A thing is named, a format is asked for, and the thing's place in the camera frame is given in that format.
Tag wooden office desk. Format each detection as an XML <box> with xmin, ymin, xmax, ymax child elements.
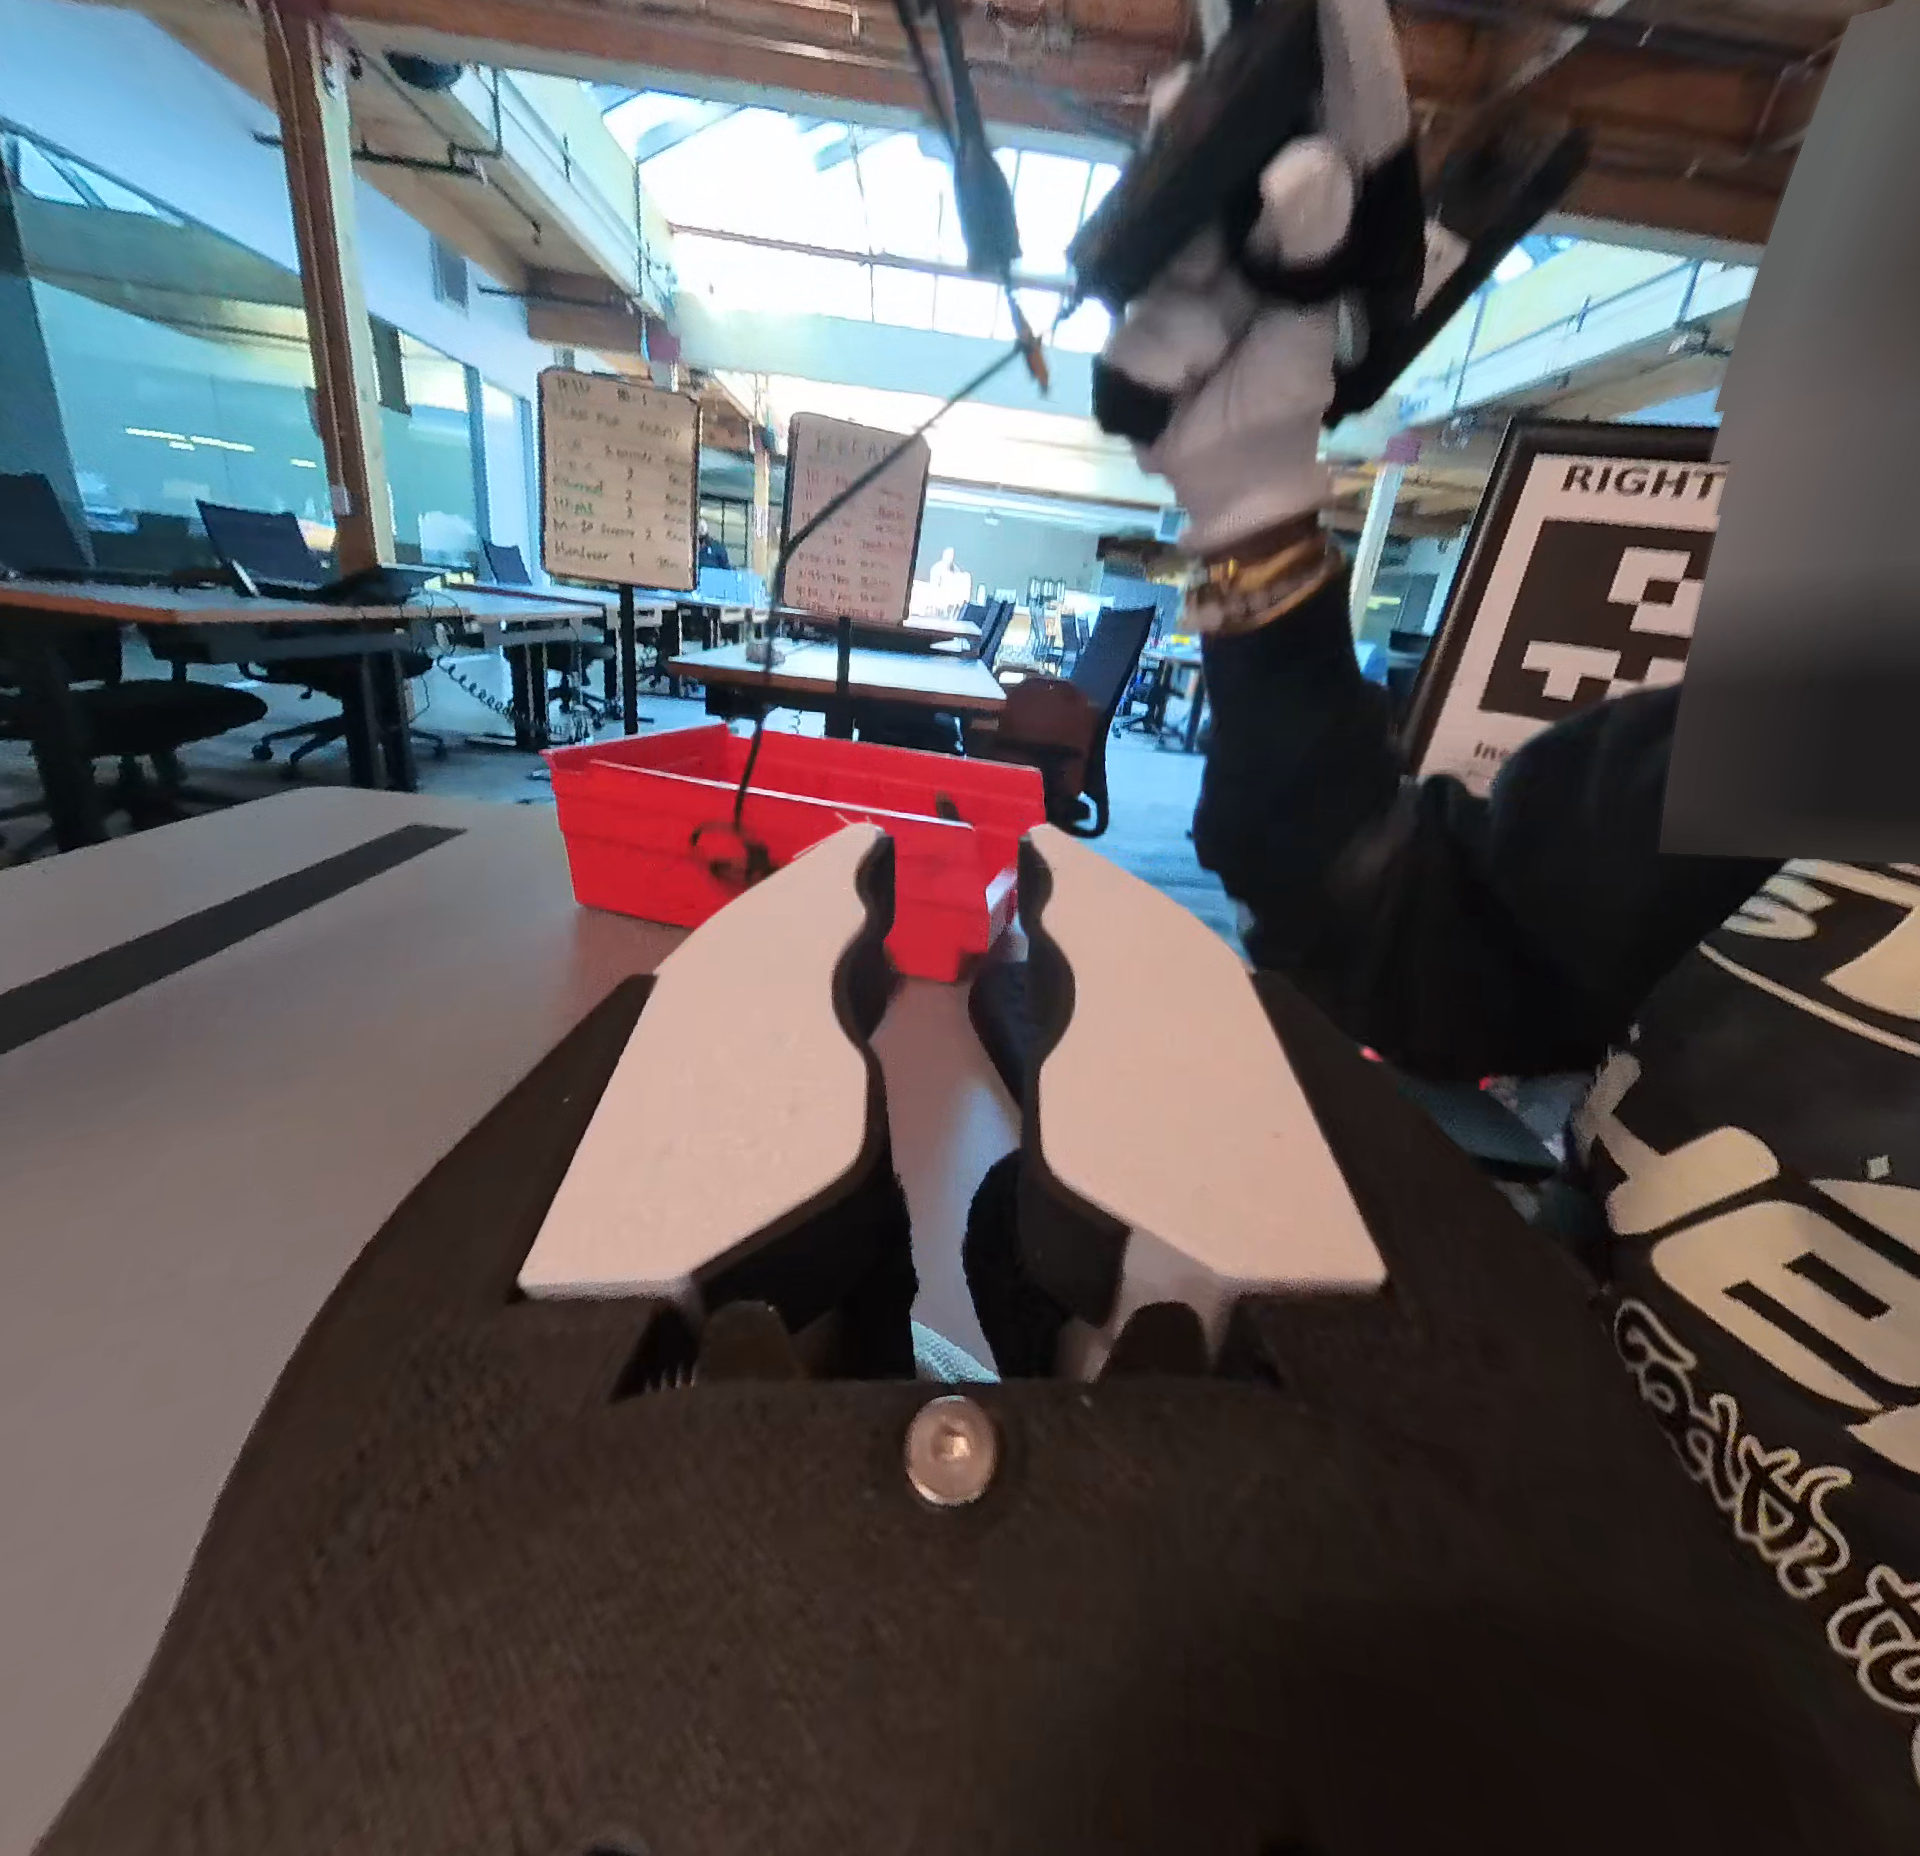
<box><xmin>0</xmin><ymin>573</ymin><xmax>632</xmax><ymax>837</ymax></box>
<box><xmin>668</xmin><ymin>639</ymin><xmax>1009</xmax><ymax>756</ymax></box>

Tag person's right hand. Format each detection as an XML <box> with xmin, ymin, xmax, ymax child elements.
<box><xmin>1095</xmin><ymin>0</ymin><xmax>1419</xmax><ymax>552</ymax></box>

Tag wooden support post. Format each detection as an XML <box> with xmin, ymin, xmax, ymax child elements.
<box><xmin>241</xmin><ymin>0</ymin><xmax>396</xmax><ymax>582</ymax></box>

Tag handwritten whiteboard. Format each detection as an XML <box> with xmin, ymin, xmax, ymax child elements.
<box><xmin>536</xmin><ymin>367</ymin><xmax>705</xmax><ymax>741</ymax></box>
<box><xmin>771</xmin><ymin>410</ymin><xmax>932</xmax><ymax>750</ymax></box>

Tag red plastic bin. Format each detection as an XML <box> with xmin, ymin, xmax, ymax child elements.
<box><xmin>549</xmin><ymin>722</ymin><xmax>1047</xmax><ymax>983</ymax></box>

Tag framed marker sign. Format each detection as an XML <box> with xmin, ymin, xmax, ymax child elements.
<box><xmin>1398</xmin><ymin>416</ymin><xmax>1728</xmax><ymax>795</ymax></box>

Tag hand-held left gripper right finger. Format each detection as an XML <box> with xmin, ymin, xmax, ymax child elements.
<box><xmin>1017</xmin><ymin>824</ymin><xmax>1390</xmax><ymax>1369</ymax></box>

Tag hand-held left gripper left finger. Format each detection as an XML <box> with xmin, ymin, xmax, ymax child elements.
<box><xmin>516</xmin><ymin>824</ymin><xmax>901</xmax><ymax>1320</ymax></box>

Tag thin black cable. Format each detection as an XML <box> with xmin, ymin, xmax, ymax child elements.
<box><xmin>690</xmin><ymin>284</ymin><xmax>1085</xmax><ymax>897</ymax></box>

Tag gold wrist bangles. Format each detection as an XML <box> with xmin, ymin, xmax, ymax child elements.
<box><xmin>1183</xmin><ymin>524</ymin><xmax>1348</xmax><ymax>632</ymax></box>

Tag dark printed sweatshirt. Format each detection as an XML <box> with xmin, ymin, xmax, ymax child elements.
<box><xmin>1560</xmin><ymin>851</ymin><xmax>1920</xmax><ymax>1856</ymax></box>

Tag black office chair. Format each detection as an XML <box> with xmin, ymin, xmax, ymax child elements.
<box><xmin>0</xmin><ymin>468</ymin><xmax>272</xmax><ymax>860</ymax></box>
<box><xmin>194</xmin><ymin>498</ymin><xmax>452</xmax><ymax>778</ymax></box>
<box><xmin>1003</xmin><ymin>603</ymin><xmax>1161</xmax><ymax>842</ymax></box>

